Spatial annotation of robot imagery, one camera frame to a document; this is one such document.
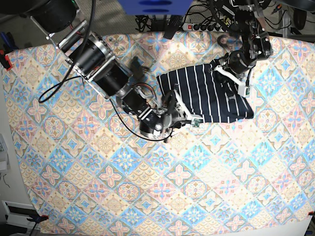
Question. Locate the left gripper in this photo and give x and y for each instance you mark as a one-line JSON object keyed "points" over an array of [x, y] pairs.
{"points": [[236, 62]]}

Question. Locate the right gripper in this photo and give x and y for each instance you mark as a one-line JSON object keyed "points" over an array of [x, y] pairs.
{"points": [[166, 119]]}

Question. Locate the navy white striped T-shirt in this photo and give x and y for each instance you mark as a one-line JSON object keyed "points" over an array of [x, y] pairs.
{"points": [[207, 93]]}

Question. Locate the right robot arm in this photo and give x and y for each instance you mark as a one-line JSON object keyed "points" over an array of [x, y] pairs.
{"points": [[90, 56]]}

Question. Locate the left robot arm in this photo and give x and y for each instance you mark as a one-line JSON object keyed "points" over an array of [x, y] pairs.
{"points": [[244, 18]]}

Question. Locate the white power strip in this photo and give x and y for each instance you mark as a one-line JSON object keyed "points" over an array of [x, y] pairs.
{"points": [[215, 27]]}

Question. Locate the black remote-like device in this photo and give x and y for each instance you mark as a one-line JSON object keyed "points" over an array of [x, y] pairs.
{"points": [[175, 22]]}

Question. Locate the patterned tile tablecloth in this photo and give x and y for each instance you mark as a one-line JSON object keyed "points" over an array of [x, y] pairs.
{"points": [[78, 162]]}

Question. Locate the blue box overhead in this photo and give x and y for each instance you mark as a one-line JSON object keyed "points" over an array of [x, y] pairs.
{"points": [[155, 7]]}

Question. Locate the orange clamp bottom left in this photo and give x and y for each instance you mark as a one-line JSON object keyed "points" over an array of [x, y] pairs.
{"points": [[37, 218]]}

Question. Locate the white box left edge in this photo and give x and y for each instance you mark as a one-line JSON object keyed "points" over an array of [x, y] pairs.
{"points": [[4, 157]]}

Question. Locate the red black clamp left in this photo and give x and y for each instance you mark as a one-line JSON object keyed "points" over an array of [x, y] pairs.
{"points": [[5, 61]]}

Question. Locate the white tray bottom left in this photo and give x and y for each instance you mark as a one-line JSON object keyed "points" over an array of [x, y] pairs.
{"points": [[17, 214]]}

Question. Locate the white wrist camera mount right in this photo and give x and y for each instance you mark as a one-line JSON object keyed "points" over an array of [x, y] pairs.
{"points": [[182, 116]]}

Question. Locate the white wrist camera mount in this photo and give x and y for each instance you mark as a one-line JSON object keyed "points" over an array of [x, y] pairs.
{"points": [[233, 79], [182, 116]]}

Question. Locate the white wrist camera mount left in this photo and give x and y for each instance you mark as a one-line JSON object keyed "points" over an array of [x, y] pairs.
{"points": [[233, 79]]}

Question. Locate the blue clamp handles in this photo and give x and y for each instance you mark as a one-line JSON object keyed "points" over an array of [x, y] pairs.
{"points": [[9, 42]]}

